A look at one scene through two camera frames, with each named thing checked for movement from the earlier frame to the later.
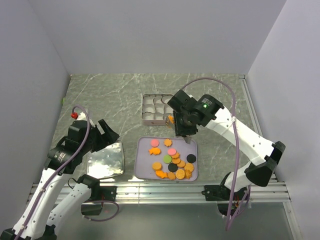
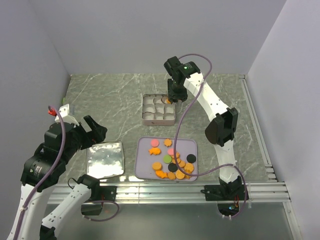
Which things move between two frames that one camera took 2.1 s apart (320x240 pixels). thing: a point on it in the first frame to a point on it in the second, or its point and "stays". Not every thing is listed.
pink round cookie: (155, 142) stays
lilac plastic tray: (166, 158) stays
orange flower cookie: (167, 142) stays
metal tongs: (187, 139) to (178, 104)
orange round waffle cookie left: (157, 166) stays
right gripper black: (179, 130) to (172, 95)
